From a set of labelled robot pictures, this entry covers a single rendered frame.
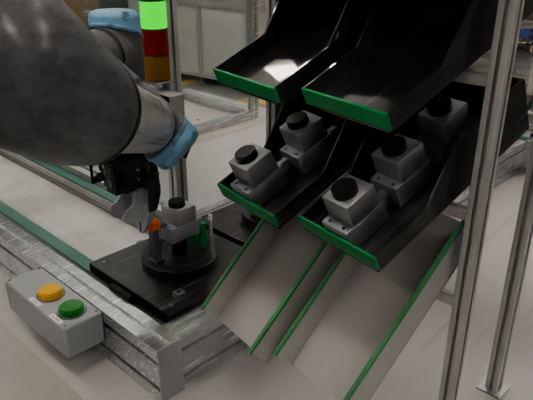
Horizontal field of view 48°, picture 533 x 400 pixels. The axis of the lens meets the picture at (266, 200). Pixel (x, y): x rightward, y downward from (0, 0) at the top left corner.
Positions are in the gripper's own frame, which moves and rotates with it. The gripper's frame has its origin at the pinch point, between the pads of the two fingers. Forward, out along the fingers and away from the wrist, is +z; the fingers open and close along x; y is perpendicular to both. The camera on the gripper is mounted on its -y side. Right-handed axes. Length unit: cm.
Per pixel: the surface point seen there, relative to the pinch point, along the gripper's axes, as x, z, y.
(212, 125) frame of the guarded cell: -81, 19, -86
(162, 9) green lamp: -16.5, -32.2, -18.9
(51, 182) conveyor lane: -67, 16, -16
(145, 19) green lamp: -18.3, -30.6, -16.2
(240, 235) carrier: 0.6, 10.2, -21.9
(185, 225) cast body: 2.2, 1.9, -7.0
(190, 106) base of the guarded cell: -113, 21, -102
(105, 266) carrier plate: -8.5, 10.2, 3.7
